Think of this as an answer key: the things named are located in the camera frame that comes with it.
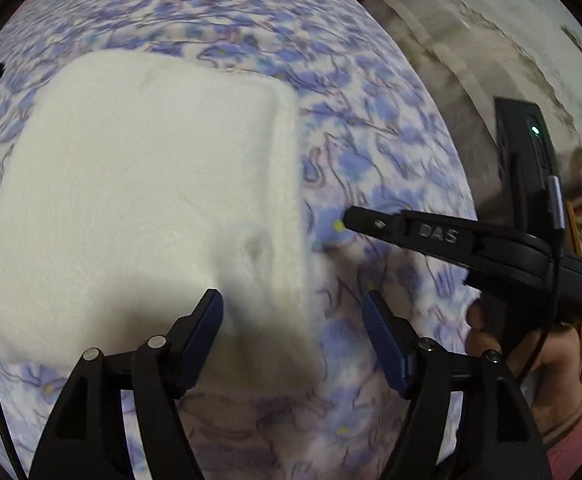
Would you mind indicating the person's right hand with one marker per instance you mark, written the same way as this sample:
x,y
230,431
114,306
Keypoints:
x,y
556,360

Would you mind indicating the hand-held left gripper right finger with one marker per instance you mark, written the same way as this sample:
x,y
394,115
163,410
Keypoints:
x,y
386,345

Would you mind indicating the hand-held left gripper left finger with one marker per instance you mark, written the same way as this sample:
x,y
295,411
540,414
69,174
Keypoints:
x,y
201,340

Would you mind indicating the person's right forearm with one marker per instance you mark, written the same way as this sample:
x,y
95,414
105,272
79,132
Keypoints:
x,y
573,425

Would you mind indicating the white fluffy cardigan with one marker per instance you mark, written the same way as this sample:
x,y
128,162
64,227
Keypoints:
x,y
146,200

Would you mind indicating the lace covered furniture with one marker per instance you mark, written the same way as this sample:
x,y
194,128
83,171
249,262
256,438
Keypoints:
x,y
496,35

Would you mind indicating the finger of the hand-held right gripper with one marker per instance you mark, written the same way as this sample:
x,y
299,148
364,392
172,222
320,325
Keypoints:
x,y
411,232

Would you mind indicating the blue floral bed blanket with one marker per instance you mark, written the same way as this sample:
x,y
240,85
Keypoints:
x,y
371,125

